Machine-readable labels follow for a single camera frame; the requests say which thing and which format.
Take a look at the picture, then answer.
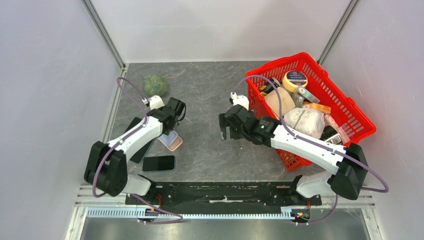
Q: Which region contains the lilac phone case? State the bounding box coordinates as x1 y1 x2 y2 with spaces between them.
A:
158 130 178 146

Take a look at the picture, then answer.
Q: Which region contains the black smartphone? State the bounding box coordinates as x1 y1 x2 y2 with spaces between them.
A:
124 117 155 164
142 155 176 172

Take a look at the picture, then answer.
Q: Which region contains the red plastic basket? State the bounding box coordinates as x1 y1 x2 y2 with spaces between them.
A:
245 52 378 172

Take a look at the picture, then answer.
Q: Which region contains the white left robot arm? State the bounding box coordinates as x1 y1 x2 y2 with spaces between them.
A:
83 97 186 204

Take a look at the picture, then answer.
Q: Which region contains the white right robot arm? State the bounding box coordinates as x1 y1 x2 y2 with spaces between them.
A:
218 104 368 205

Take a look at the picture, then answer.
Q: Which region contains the pink phone case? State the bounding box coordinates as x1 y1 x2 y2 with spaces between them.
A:
164 135 183 152

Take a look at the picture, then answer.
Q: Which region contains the green felt ball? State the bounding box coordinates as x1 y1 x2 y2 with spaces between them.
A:
142 74 168 97

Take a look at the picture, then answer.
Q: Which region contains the black yellow tool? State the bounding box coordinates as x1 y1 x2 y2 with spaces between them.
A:
258 77 281 97

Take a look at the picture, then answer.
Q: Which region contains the yellow masking tape roll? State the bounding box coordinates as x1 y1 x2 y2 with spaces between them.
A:
282 70 309 93

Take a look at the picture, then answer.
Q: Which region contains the teal white small packet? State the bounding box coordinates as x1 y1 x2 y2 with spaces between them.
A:
296 86 320 104

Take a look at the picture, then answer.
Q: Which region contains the orange small box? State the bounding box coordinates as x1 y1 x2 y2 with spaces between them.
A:
302 103 332 115

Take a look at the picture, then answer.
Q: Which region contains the white wrapped package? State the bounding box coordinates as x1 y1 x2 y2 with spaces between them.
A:
283 107 326 139

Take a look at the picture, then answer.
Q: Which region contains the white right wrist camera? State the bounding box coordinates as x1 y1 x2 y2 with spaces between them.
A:
229 92 250 111

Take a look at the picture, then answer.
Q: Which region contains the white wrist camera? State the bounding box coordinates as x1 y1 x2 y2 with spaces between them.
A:
142 95 165 110
229 92 250 111

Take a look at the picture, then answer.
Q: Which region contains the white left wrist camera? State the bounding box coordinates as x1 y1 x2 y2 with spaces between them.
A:
142 95 165 110

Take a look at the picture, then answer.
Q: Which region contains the black mounting base plate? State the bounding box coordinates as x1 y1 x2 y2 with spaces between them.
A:
144 181 322 215

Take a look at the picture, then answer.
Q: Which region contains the grey slotted cable duct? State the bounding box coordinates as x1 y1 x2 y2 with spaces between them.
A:
86 207 293 220

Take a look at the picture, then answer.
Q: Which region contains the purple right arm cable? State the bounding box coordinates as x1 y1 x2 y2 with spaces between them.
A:
233 74 390 226

